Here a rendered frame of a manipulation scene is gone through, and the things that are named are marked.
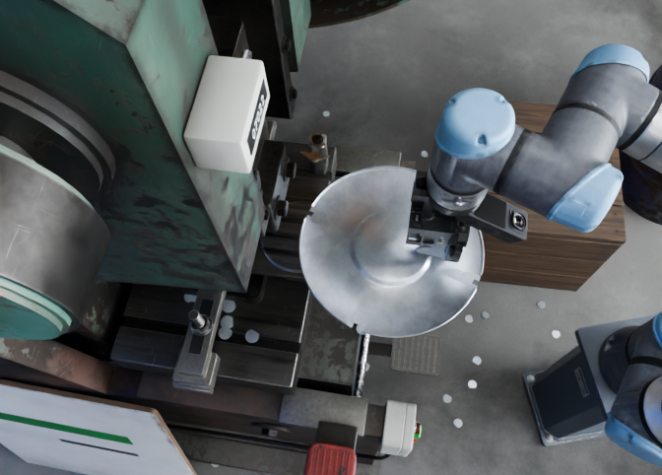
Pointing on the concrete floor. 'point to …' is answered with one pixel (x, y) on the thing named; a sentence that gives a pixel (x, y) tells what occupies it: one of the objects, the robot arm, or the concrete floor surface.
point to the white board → (87, 433)
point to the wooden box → (553, 235)
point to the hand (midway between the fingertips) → (449, 251)
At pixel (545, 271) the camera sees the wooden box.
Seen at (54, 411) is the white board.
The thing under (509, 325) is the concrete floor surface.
